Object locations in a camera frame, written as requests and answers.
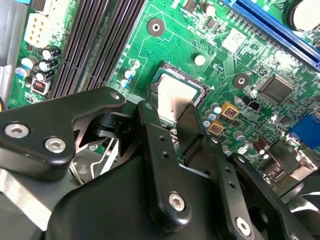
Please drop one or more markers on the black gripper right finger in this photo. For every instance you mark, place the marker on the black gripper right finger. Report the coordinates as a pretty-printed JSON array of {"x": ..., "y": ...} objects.
[{"x": 192, "y": 137}]

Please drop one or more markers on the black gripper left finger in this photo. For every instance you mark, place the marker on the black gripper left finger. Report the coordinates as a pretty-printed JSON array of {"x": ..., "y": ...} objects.
[{"x": 37, "y": 130}]

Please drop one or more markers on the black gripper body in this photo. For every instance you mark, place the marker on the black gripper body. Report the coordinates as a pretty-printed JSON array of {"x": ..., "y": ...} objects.
[{"x": 112, "y": 200}]

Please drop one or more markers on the silver CPU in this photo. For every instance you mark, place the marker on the silver CPU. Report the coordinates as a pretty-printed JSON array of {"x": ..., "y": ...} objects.
[{"x": 175, "y": 92}]

